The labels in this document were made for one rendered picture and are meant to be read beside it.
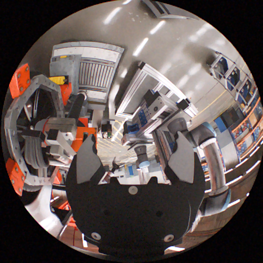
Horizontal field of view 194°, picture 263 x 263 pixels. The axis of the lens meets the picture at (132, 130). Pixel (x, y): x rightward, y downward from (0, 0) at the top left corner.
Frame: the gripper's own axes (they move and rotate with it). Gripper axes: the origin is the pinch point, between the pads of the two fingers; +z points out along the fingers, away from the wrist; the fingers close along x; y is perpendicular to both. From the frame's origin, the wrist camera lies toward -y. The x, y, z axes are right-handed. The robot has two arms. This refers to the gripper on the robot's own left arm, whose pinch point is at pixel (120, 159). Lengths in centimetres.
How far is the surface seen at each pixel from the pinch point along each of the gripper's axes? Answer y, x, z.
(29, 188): 70, 26, -59
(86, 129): 21, 51, -1
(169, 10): 158, 29, 46
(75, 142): 20, 50, -20
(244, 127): 285, -815, 567
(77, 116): 80, 21, -18
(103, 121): 23, 43, 20
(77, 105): 81, 24, -15
